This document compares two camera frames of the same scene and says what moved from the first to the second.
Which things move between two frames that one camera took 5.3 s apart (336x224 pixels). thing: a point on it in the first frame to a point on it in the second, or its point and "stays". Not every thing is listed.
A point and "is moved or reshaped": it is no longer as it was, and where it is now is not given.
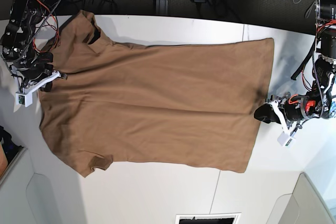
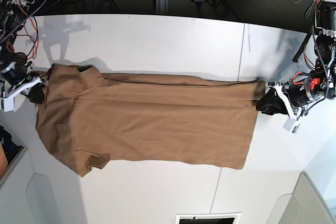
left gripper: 32,75 to 14,80
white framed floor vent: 219,218 stays
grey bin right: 305,205 stays
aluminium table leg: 162,0 stays
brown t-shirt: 196,105 is moved or reshaped
